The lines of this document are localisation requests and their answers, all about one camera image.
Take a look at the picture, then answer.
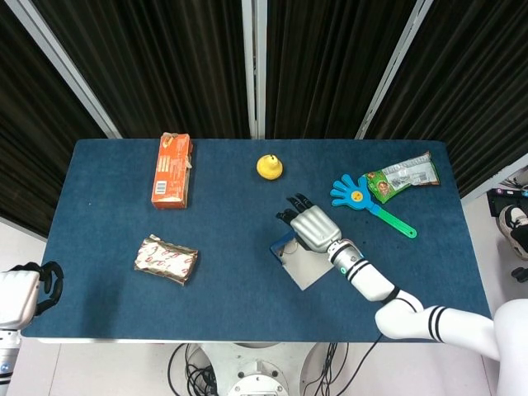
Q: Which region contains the silver snack packet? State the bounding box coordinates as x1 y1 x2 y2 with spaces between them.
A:
379 150 441 189

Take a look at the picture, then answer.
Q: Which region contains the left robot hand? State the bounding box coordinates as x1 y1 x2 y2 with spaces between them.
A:
0 260 65 329

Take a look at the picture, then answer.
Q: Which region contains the white and black sneaker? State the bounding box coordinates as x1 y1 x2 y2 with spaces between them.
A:
497 205 528 261

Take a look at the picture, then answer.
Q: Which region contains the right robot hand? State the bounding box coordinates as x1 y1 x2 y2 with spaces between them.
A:
275 192 343 253

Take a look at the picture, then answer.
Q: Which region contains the black board with stickers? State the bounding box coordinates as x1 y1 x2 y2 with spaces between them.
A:
486 185 528 215

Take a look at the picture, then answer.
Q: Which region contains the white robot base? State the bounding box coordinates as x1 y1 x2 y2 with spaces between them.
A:
197 342 331 396

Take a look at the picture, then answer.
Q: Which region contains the dark blue box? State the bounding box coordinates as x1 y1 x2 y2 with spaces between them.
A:
270 231 336 292

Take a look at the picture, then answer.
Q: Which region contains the white partition frame post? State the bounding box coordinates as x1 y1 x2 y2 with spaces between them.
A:
3 0 123 139
354 0 434 140
241 0 269 139
460 152 528 204

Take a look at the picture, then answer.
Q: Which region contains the black cable bundle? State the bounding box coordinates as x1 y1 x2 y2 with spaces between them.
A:
303 342 350 396
167 342 218 396

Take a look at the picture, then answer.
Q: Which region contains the orange carton box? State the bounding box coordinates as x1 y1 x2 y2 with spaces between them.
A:
150 131 195 210

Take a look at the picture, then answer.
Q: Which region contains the gold foil packet red print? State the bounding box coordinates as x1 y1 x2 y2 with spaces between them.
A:
133 233 199 286

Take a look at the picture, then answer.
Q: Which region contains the blue hand clapper toy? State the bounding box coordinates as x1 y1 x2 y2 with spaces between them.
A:
329 172 417 239

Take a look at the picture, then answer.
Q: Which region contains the blue carpeted table top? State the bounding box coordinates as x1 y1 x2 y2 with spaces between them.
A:
20 138 492 343

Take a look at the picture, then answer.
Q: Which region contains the yellow rubber duck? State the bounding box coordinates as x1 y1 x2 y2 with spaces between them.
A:
256 153 284 182

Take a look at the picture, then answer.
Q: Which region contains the black ribbed partition panel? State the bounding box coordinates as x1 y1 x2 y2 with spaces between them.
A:
365 0 528 200
32 0 252 139
266 0 413 139
0 0 109 239

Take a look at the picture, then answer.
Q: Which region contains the green snack packet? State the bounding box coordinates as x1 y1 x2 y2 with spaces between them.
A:
363 169 409 205

